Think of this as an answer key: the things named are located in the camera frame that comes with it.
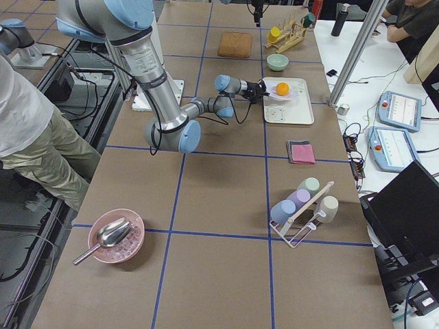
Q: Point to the teach pendant tablet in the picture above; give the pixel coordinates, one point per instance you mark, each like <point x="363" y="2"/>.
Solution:
<point x="392" y="148"/>
<point x="400" y="111"/>

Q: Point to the aluminium frame post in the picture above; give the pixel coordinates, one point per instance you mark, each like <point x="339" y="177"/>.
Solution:
<point x="372" y="18"/>

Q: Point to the small metal can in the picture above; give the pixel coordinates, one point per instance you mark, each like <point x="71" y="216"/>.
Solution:
<point x="343" y="109"/>

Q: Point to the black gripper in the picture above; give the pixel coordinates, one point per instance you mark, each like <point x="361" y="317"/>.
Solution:
<point x="257" y="16"/>
<point x="252" y="90"/>

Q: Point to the pink folded cloth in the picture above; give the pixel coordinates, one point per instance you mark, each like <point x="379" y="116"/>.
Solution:
<point x="302" y="154"/>

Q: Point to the green ceramic bowl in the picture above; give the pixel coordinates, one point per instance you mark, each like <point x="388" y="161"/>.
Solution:
<point x="277" y="62"/>

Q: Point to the cream bear tray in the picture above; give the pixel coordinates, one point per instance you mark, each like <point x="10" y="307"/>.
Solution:
<point x="297" y="111"/>

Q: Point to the wooden drying rack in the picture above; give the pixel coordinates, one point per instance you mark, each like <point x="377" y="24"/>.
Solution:
<point x="292" y="34"/>

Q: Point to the black water bottle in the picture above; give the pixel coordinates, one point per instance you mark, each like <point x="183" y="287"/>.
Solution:
<point x="341" y="16"/>

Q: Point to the grey folded cloth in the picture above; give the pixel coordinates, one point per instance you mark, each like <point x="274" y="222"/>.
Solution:
<point x="290" y="143"/>

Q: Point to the small black puck device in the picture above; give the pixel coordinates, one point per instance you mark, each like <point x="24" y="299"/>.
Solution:
<point x="332" y="73"/>

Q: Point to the beige tumbler cup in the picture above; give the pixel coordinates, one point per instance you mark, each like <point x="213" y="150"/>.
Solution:
<point x="329" y="206"/>

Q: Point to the orange fruit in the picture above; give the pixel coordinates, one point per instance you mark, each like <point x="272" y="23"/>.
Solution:
<point x="282" y="89"/>

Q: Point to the pink bowl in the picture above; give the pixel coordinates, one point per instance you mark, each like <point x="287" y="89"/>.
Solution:
<point x="125" y="241"/>

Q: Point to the yellow mug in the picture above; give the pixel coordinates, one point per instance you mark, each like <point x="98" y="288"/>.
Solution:
<point x="273" y="34"/>

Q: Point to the metal scoop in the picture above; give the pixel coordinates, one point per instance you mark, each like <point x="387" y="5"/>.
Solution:
<point x="106" y="240"/>

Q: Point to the white round plate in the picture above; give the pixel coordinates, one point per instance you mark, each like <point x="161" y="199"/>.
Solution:
<point x="271" y="89"/>

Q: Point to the dark green mug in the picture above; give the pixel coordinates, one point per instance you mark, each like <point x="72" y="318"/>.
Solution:
<point x="307" y="20"/>

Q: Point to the purple tumbler cup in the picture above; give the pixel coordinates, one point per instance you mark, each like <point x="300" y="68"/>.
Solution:
<point x="300" y="197"/>

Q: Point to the near teach pendant tablet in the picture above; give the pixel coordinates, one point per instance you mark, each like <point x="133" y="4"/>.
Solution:
<point x="392" y="148"/>

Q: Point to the standing person white shirt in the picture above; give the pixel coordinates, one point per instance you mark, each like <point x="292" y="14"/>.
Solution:
<point x="38" y="142"/>

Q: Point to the seated person black shirt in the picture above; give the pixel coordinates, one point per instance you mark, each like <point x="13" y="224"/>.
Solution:
<point x="415" y="22"/>

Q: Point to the white wire cup rack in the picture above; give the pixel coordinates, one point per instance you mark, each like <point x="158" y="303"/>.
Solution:
<point x="304" y="221"/>

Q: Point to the green tumbler cup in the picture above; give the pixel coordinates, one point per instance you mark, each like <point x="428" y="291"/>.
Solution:
<point x="311" y="184"/>

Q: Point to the far teach pendant tablet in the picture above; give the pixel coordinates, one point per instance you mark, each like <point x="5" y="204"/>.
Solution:
<point x="400" y="111"/>

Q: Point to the wooden cutting board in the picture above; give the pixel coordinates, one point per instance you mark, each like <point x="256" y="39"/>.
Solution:
<point x="235" y="45"/>

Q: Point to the black laptop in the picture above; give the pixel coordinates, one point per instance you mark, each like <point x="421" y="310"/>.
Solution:
<point x="404" y="214"/>

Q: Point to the blue tumbler cup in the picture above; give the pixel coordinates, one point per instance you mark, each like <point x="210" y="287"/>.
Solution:
<point x="282" y="211"/>

